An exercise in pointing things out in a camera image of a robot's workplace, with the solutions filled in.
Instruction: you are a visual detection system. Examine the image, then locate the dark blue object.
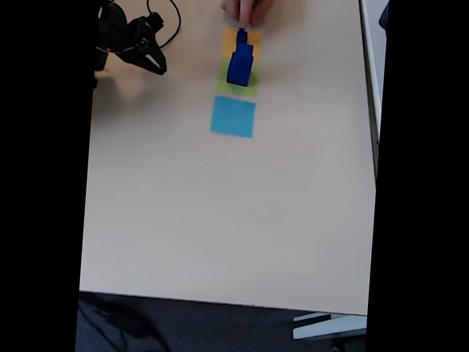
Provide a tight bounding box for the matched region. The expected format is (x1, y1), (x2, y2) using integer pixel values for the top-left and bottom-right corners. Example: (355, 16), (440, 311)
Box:
(377, 0), (390, 31)

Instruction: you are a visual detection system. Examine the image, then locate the black floor cable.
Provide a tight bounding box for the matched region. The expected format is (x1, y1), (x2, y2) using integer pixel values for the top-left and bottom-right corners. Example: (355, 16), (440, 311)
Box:
(75, 293), (178, 352)

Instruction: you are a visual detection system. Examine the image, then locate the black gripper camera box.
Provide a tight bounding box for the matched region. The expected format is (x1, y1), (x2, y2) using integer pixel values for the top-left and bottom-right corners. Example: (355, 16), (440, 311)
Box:
(146, 11), (166, 31)

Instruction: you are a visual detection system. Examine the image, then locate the medium blue cube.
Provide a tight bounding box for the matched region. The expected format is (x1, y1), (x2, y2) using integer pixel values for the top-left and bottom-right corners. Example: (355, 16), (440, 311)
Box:
(233, 42), (256, 61)

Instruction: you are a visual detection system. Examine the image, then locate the green paper square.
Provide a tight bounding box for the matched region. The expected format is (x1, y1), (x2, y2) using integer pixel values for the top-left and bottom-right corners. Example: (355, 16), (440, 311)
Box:
(216, 57), (262, 98)

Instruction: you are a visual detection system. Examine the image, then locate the large blue cube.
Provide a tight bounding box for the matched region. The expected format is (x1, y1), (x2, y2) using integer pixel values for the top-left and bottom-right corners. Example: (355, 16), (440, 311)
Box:
(226, 52), (255, 88)

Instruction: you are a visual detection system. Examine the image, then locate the white neighbouring table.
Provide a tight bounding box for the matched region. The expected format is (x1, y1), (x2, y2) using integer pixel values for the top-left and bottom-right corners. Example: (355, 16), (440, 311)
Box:
(345, 0), (390, 186)

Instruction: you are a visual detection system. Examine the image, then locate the white table foot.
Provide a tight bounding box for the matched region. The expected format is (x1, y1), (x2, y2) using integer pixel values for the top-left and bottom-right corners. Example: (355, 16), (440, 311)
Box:
(291, 310), (368, 346)

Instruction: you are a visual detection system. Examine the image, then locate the light blue paper square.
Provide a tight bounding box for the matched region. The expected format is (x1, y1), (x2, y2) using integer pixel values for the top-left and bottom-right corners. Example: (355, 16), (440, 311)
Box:
(209, 95), (258, 140)

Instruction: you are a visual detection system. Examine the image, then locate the orange paper square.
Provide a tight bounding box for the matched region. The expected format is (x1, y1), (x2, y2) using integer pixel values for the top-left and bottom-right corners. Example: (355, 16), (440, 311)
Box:
(220, 27), (264, 63)

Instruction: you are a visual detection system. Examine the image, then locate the person's hand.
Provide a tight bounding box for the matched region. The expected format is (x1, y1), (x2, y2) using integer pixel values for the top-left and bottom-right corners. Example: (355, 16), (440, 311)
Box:
(219, 0), (275, 31)

